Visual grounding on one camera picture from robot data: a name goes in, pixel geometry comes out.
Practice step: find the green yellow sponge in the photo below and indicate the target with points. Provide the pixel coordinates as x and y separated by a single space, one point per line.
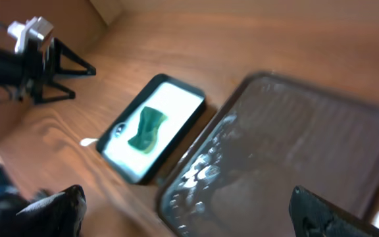
148 128

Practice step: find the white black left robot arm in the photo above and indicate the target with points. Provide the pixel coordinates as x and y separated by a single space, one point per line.
11 71

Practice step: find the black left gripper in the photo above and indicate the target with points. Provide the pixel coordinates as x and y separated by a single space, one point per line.
39 68

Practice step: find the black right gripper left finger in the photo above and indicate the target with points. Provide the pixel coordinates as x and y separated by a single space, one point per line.
58 215

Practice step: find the dark green soapy water tray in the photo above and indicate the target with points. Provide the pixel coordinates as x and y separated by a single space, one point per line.
182 103

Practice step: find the dark brown serving tray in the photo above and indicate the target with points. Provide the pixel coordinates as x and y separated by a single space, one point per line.
273 134

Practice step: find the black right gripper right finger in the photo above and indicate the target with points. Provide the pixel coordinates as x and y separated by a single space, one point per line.
313 216

